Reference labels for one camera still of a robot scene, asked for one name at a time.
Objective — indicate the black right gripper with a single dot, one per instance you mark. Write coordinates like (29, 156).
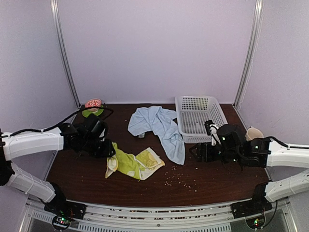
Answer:
(201, 147)

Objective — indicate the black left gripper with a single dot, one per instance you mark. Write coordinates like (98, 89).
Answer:
(106, 151)

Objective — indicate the green patterned towel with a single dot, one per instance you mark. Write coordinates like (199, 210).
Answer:
(140, 166)

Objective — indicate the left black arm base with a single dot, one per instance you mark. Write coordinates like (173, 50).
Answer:
(63, 208)

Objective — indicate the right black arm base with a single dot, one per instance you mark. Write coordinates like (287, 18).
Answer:
(257, 204)

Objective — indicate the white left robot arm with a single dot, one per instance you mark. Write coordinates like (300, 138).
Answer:
(26, 142)

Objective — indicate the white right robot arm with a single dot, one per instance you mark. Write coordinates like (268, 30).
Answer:
(270, 152)

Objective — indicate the green plate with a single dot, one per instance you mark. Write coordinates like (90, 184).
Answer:
(93, 111)

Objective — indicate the red patterned bowl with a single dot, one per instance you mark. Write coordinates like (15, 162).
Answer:
(93, 104)

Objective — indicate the white plastic basket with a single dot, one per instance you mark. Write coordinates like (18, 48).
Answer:
(193, 112)

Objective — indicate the light blue towel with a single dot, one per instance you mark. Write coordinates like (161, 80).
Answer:
(161, 122)

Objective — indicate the beige patterned mug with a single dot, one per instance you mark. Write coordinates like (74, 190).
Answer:
(253, 133)

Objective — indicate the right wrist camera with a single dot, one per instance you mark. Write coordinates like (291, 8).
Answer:
(211, 130)

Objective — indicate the aluminium front rail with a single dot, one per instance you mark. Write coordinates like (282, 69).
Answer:
(216, 217)

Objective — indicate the right aluminium frame post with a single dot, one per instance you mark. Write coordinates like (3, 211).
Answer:
(256, 25)

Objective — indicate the aluminium frame post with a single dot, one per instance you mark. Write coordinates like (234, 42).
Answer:
(63, 52)
(256, 25)

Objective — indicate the left aluminium frame post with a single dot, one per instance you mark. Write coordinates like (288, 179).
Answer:
(63, 52)

